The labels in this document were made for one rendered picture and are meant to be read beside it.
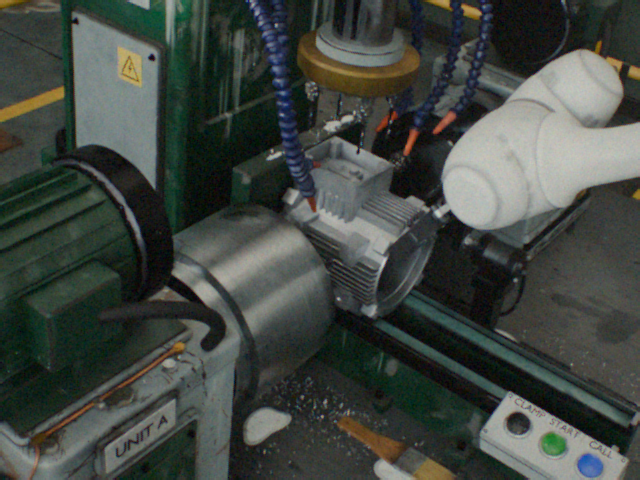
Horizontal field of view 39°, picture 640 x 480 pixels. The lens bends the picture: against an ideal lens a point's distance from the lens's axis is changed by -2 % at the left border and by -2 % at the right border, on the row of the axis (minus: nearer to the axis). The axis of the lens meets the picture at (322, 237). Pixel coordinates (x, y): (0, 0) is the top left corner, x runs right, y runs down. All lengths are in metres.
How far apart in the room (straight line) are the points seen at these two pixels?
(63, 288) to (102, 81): 0.68
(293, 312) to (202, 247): 0.15
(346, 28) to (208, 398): 0.55
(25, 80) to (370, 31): 3.08
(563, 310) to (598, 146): 0.89
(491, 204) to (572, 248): 1.07
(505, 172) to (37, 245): 0.47
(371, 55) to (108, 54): 0.43
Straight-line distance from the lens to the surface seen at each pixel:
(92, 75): 1.54
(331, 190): 1.43
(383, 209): 1.42
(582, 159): 0.97
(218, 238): 1.22
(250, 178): 1.39
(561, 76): 1.10
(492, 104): 1.69
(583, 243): 2.05
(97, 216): 0.95
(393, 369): 1.49
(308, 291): 1.23
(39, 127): 3.89
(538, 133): 0.98
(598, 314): 1.85
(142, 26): 1.43
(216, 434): 1.17
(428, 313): 1.54
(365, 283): 1.40
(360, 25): 1.31
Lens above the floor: 1.87
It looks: 35 degrees down
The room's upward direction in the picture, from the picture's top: 8 degrees clockwise
